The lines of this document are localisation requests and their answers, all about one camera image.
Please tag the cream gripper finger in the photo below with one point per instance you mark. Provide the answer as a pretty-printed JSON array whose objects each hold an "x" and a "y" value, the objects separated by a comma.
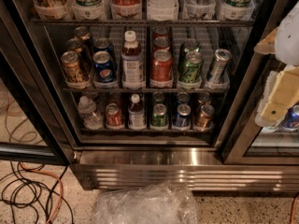
[
  {"x": 267, "y": 45},
  {"x": 281, "y": 92}
]

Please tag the orange brown can front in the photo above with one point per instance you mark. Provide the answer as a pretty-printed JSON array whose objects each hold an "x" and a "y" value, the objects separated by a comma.
[{"x": 73, "y": 68}]

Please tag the orange brown can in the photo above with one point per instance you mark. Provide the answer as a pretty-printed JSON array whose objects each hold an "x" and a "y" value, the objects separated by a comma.
[
  {"x": 85, "y": 35},
  {"x": 73, "y": 68},
  {"x": 77, "y": 45}
]

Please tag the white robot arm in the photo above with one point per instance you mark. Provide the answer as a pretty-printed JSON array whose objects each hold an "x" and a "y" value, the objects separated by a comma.
[{"x": 287, "y": 39}]

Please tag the blue can behind right door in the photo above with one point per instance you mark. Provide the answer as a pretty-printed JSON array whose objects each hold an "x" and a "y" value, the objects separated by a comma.
[{"x": 290, "y": 122}]

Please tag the silver slim can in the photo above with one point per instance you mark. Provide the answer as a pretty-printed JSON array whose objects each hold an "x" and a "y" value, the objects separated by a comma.
[{"x": 216, "y": 70}]

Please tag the fridge right glass door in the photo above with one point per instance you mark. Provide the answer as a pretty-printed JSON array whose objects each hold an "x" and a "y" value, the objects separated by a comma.
[{"x": 244, "y": 142}]

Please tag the fridge glass door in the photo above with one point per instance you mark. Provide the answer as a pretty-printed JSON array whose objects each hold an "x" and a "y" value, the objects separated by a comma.
[
  {"x": 36, "y": 130},
  {"x": 244, "y": 142}
]

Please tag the brown can bottom shelf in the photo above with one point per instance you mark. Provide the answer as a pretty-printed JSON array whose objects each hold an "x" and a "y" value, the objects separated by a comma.
[{"x": 205, "y": 116}]

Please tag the green can rear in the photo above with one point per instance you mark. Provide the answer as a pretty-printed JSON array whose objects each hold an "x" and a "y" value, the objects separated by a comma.
[{"x": 188, "y": 45}]

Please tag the green can front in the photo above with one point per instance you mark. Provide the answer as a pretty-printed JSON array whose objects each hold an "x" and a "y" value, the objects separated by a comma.
[{"x": 190, "y": 67}]

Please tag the blue can bottom shelf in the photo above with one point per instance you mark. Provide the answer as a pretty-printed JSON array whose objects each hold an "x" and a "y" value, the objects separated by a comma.
[{"x": 182, "y": 118}]

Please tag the red can rear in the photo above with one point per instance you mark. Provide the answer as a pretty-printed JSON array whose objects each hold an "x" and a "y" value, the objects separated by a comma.
[{"x": 160, "y": 32}]

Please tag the red can middle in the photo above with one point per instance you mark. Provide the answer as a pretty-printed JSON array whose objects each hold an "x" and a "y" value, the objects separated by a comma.
[{"x": 161, "y": 43}]

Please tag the red can front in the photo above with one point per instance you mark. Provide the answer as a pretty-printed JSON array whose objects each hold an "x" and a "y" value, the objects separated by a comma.
[{"x": 161, "y": 65}]

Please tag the steel fridge base grille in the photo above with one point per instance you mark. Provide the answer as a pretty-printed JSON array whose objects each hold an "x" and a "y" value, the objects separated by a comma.
[{"x": 198, "y": 169}]

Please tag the green can bottom shelf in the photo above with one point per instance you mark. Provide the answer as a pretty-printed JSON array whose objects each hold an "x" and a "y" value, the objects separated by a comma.
[{"x": 159, "y": 116}]

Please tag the iced tea bottle middle shelf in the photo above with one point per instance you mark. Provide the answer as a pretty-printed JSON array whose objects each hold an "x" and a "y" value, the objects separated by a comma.
[{"x": 132, "y": 59}]

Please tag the tea bottle bottom shelf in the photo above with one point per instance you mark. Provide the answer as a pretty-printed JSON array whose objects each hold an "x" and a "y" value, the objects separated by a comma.
[{"x": 136, "y": 113}]

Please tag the blue pepsi can front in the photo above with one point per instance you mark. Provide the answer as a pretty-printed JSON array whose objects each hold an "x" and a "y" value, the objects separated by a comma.
[{"x": 104, "y": 67}]

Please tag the blue pepsi can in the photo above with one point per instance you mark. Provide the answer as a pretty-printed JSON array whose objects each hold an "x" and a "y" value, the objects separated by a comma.
[
  {"x": 103, "y": 44},
  {"x": 104, "y": 67}
]

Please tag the blue pepsi can rear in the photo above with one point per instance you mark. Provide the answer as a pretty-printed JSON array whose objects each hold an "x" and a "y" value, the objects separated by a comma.
[{"x": 103, "y": 44}]

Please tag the red can bottom shelf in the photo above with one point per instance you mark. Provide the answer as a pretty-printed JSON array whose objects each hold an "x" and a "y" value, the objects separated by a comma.
[{"x": 113, "y": 115}]

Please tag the orange brown can rear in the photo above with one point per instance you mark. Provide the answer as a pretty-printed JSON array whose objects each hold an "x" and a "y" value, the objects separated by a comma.
[{"x": 85, "y": 35}]

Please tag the water bottle bottom shelf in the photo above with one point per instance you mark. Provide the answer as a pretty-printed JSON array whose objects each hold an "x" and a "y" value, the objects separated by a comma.
[{"x": 92, "y": 118}]

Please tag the orange brown can middle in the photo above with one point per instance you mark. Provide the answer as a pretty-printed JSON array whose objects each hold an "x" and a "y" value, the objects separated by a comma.
[{"x": 77, "y": 45}]

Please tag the fridge left glass door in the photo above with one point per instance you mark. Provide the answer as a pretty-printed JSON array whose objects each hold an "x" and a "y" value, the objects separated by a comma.
[{"x": 36, "y": 130}]

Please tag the clear plastic bag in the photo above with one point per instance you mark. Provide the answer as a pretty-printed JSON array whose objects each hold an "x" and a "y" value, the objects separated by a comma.
[{"x": 164, "y": 203}]

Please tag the middle wire shelf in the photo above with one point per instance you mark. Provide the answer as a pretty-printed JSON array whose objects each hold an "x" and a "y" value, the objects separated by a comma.
[{"x": 145, "y": 90}]

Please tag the wire shelf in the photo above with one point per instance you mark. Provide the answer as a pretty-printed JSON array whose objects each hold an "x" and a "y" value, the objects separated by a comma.
[
  {"x": 147, "y": 23},
  {"x": 145, "y": 90}
]

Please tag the top wire shelf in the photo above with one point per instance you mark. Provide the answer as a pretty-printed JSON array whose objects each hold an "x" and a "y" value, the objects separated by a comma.
[{"x": 147, "y": 23}]

